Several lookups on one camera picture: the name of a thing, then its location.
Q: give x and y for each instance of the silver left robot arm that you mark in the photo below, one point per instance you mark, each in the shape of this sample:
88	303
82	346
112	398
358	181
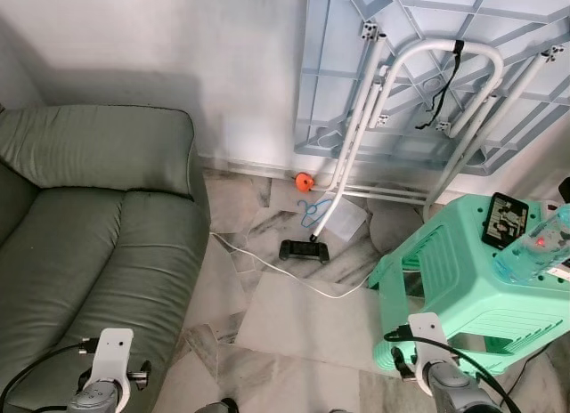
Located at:
93	400

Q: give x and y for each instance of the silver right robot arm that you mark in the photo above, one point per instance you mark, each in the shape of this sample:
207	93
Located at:
454	391

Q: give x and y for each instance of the grey-green leather sofa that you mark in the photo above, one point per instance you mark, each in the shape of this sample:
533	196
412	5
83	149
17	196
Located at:
89	235

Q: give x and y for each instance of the grey left robot leg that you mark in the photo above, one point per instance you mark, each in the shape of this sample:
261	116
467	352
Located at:
214	408

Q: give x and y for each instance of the mint green plastic stool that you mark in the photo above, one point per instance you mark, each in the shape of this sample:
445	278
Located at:
463	288

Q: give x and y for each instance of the white plastic sheet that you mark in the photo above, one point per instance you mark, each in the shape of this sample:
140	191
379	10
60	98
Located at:
349	222

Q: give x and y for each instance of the black game controller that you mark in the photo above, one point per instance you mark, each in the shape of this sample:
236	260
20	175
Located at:
298	250

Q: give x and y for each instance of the white power adapter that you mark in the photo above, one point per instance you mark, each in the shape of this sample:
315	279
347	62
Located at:
559	272

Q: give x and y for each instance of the clear plastic water bottle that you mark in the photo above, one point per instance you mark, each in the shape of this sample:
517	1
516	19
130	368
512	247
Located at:
530	253

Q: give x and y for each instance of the black smartphone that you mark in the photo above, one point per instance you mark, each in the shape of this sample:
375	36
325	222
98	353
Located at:
505	222

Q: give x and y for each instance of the blue clothes hanger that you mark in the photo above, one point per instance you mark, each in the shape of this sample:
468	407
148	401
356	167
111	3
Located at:
310	213

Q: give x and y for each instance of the small orange plastic object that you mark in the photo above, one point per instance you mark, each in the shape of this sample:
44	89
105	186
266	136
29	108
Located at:
304	182

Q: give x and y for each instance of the white tubular table leg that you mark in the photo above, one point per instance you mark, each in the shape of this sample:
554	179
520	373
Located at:
427	45

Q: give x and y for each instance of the light blue folding table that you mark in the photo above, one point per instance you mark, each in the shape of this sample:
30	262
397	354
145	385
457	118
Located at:
525	21

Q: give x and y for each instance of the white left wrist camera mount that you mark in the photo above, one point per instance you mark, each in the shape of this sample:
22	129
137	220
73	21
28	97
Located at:
111	351

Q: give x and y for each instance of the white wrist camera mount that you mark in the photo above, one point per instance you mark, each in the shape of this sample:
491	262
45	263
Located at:
111	351
426	333

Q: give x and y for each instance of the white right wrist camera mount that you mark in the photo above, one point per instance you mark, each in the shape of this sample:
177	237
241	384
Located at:
426	333

